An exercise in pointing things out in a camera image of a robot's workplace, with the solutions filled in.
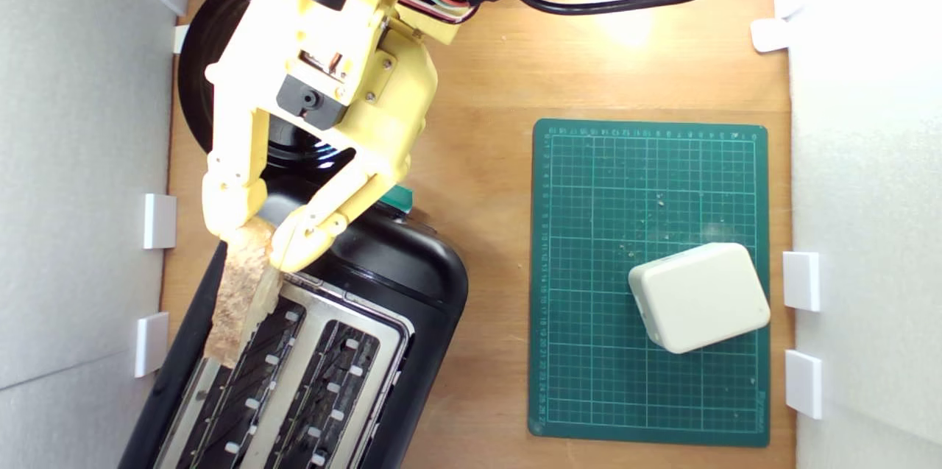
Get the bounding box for brown bread slice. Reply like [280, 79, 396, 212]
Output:
[202, 217, 284, 370]

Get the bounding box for green toaster lever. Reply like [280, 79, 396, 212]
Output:
[381, 186, 414, 216]

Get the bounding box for black two-slot toaster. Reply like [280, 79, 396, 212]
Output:
[118, 176, 470, 469]

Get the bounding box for black round plate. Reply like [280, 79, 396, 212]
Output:
[177, 0, 358, 188]

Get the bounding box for green cutting mat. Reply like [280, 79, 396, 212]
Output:
[528, 119, 771, 448]

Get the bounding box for white rounded block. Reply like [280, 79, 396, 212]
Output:
[627, 241, 772, 355]

